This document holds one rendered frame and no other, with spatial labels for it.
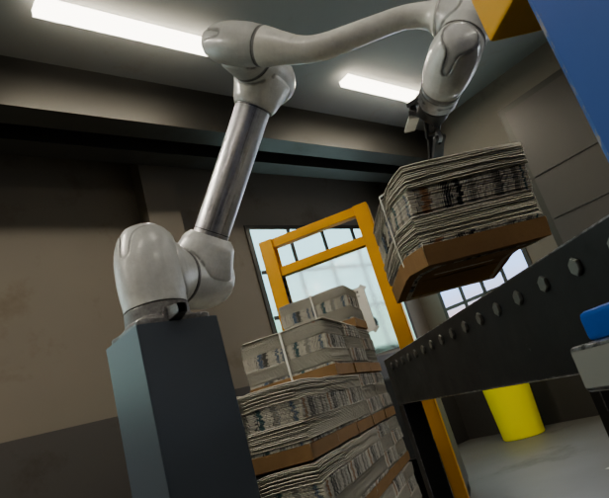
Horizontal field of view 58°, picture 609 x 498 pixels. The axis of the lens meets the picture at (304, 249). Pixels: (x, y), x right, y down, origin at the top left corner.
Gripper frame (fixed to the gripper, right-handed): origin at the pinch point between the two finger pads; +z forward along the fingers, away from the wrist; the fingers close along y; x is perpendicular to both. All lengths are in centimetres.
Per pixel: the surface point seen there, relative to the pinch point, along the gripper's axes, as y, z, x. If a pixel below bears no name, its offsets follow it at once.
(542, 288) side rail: 57, -70, -21
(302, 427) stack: 58, 36, -46
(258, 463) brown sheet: 64, 42, -61
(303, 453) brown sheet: 64, 37, -48
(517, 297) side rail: 57, -64, -21
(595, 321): 64, -90, -29
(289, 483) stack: 71, 40, -53
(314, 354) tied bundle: 29, 92, -34
